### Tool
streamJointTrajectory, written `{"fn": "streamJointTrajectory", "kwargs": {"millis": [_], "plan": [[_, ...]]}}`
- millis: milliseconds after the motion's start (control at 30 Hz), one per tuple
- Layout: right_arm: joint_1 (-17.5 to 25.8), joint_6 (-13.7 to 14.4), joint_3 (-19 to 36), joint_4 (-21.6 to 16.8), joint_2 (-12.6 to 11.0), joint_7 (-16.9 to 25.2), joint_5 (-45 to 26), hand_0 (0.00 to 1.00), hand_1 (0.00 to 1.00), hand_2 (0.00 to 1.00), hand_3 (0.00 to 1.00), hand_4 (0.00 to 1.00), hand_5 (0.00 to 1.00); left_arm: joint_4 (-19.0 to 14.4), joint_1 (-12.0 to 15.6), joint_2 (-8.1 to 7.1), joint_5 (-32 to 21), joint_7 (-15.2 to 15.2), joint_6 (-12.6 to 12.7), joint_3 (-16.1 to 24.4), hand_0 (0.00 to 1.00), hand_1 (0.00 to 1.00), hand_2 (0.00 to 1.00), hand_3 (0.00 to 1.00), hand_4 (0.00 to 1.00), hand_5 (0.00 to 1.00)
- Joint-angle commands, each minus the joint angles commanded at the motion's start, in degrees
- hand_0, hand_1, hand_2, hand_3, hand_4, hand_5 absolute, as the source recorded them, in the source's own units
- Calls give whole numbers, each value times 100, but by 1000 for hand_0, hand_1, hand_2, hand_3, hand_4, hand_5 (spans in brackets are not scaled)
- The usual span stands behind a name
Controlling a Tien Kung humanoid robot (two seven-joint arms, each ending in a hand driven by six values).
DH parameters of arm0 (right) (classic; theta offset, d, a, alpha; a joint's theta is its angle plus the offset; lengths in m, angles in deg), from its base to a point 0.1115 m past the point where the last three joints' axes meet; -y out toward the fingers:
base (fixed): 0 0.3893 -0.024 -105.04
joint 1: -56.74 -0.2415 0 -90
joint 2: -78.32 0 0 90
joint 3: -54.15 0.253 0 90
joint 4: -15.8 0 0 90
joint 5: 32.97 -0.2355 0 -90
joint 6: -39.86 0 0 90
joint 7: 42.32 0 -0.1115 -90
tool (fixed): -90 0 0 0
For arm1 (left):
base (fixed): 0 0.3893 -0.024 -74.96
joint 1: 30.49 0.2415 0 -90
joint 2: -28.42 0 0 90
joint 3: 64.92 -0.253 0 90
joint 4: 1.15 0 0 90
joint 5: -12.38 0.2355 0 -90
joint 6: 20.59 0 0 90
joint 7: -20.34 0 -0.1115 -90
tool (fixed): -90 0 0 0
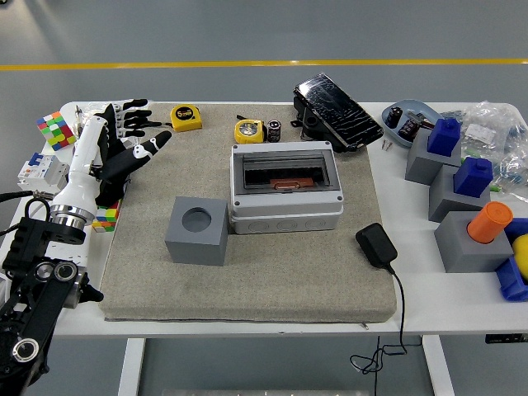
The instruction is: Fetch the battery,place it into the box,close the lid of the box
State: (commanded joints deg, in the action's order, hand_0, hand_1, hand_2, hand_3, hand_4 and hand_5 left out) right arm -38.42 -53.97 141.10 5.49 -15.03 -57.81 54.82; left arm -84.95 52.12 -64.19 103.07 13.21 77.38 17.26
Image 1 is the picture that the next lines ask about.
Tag small colourful puzzle cube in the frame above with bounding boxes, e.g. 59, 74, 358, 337
91, 200, 124, 233

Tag blue-grey oval tray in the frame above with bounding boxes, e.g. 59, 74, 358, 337
380, 98, 441, 149

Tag white table frame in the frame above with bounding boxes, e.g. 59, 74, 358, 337
117, 334, 455, 396

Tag clear plastic bag of parts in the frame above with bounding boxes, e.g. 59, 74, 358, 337
439, 101, 528, 154
490, 142, 528, 199

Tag thin black adapter cord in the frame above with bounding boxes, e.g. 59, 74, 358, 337
349, 263, 409, 375

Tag white circuit breaker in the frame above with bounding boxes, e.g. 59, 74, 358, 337
16, 151, 71, 197

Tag yellow rounded object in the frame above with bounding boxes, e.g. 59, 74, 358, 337
511, 233, 528, 284

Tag yellow tape measure with strap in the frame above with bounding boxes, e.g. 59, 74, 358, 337
148, 104, 204, 133

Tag black power adapter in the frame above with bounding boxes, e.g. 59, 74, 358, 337
355, 223, 399, 269

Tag grey block holder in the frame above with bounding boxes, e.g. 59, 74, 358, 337
433, 210, 515, 274
427, 164, 492, 224
404, 130, 463, 186

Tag black cloth glove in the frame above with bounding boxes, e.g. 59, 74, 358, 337
95, 139, 133, 207

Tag grey plastic junction box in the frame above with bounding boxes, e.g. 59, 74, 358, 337
229, 140, 345, 235

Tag large colourful puzzle cube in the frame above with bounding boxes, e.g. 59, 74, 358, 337
35, 111, 78, 152

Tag blue plastic block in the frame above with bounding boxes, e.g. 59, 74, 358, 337
427, 117, 462, 157
453, 156, 494, 197

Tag round yellow black tape measure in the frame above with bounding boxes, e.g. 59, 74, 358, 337
233, 118, 267, 144

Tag smoked transparent box lid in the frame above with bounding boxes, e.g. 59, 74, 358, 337
235, 148, 342, 194

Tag grey block with round hole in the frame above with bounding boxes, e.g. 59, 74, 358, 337
164, 196, 229, 267

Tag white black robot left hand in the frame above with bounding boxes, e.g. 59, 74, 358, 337
51, 97, 172, 215

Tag cracked black phone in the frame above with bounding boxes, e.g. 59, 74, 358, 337
293, 73, 384, 149

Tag grey-brown fabric mat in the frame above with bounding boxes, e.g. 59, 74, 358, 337
98, 101, 398, 323

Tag black table control panel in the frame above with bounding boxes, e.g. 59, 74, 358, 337
484, 333, 528, 344

